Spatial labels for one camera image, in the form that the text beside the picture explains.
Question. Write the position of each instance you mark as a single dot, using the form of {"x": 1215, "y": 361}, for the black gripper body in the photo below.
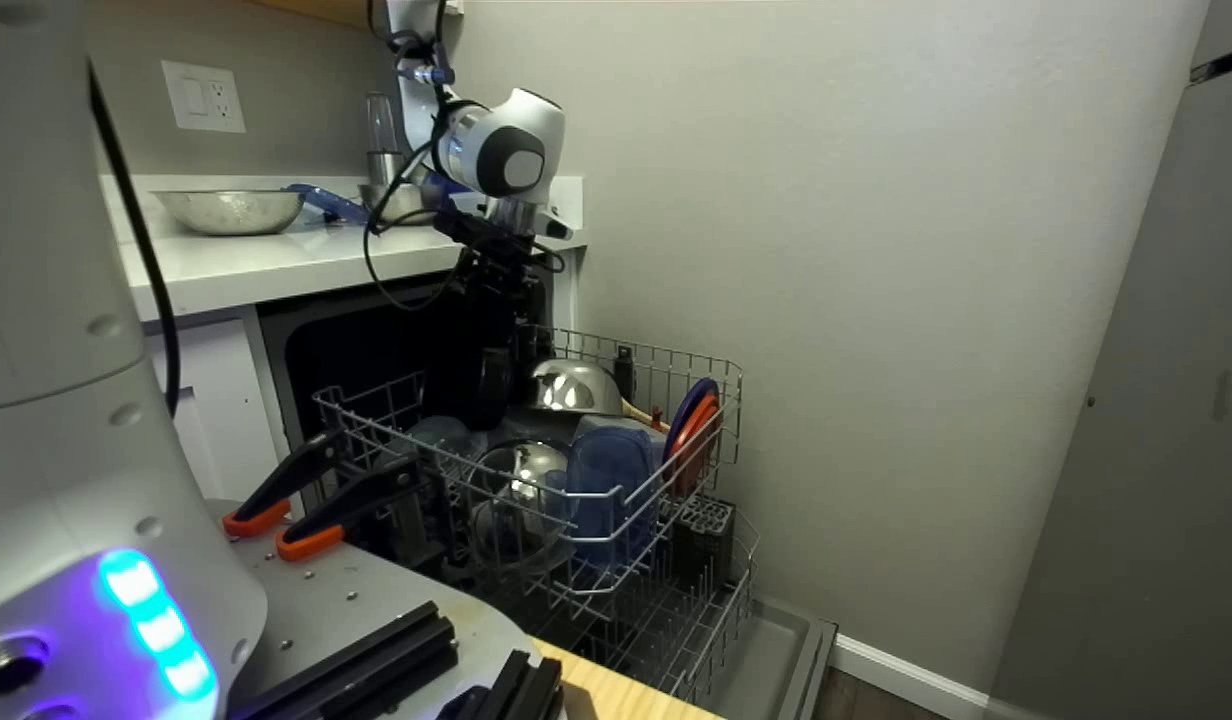
{"x": 499, "y": 302}

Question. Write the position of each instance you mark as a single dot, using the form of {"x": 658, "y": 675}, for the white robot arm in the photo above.
{"x": 58, "y": 265}

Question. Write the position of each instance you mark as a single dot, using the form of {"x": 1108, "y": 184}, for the grey dishwasher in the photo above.
{"x": 778, "y": 666}

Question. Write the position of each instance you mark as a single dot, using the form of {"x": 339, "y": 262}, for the small steel bowl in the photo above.
{"x": 579, "y": 384}

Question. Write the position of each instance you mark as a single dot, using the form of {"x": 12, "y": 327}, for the blue plastic utensil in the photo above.
{"x": 331, "y": 203}

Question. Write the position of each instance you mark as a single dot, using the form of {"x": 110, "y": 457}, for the orange plate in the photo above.
{"x": 702, "y": 444}

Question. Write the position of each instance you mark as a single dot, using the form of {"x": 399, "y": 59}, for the grey metal mounting plate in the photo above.
{"x": 360, "y": 585}

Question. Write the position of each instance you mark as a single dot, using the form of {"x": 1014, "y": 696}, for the black cutlery basket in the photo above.
{"x": 706, "y": 543}

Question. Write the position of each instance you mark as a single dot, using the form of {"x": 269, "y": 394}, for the white base cabinet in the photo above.
{"x": 221, "y": 401}

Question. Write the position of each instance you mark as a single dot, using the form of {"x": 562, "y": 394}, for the large steel mixing bowl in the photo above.
{"x": 229, "y": 211}

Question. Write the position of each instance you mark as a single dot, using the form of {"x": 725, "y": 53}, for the wooden table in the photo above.
{"x": 630, "y": 695}

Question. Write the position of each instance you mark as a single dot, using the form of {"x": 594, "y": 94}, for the white baseboard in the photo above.
{"x": 911, "y": 678}

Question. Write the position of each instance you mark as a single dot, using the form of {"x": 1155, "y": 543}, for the black aluminium rail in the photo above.
{"x": 360, "y": 666}
{"x": 510, "y": 688}

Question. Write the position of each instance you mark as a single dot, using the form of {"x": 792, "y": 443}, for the white wall outlet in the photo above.
{"x": 203, "y": 96}

